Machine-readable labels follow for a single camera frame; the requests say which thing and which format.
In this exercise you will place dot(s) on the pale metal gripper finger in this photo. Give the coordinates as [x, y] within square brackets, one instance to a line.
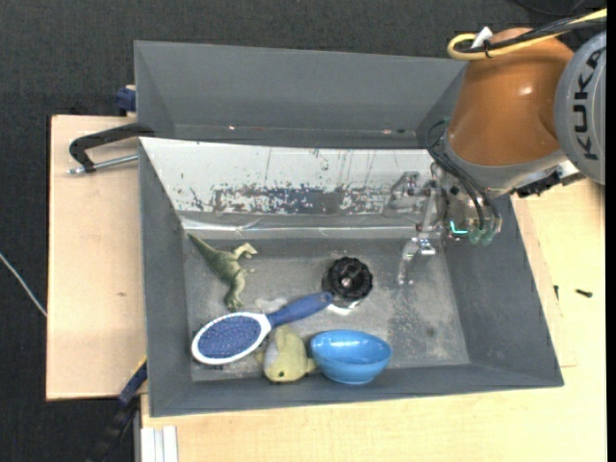
[415, 257]
[404, 193]

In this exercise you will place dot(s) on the black ribbed round knob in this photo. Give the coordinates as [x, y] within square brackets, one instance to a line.
[350, 279]

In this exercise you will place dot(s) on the blue bowl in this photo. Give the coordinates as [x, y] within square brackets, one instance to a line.
[350, 356]

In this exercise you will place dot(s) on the grey metal bin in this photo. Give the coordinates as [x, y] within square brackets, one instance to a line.
[298, 94]

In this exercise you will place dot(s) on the small white lump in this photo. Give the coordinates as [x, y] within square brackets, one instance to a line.
[270, 303]

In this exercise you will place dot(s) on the small black screw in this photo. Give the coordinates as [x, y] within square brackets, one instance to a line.
[584, 293]

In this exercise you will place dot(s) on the yellow plush toy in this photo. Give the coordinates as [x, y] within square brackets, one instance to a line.
[288, 358]

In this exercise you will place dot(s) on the green toy dinosaur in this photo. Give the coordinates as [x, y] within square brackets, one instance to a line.
[225, 265]

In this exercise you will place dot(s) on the blue and white hairbrush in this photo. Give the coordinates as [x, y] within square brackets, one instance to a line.
[231, 339]

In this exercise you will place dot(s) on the pale wood flat board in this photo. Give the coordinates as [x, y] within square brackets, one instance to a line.
[91, 258]

